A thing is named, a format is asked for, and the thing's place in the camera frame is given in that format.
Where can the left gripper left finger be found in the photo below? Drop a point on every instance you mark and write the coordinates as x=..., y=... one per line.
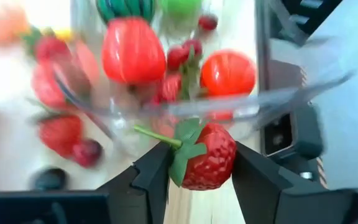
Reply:
x=148, y=193

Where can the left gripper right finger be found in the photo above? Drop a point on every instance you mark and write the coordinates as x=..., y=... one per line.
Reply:
x=266, y=199

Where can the red toy apple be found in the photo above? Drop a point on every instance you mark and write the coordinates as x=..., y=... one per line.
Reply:
x=228, y=73

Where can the large red ribbed toy fruit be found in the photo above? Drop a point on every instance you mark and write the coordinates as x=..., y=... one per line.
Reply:
x=132, y=51

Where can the green striped toy watermelon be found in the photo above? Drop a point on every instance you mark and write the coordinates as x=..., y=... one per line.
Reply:
x=126, y=9

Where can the light green toy melon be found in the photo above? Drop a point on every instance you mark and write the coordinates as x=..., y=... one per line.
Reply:
x=180, y=6

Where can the toy peach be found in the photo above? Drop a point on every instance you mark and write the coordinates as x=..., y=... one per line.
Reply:
x=2, y=28

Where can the clear plastic tupperware container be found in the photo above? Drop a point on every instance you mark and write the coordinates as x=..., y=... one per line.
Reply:
x=275, y=99

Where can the black table-level camera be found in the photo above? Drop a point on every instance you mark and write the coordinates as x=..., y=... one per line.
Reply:
x=303, y=137

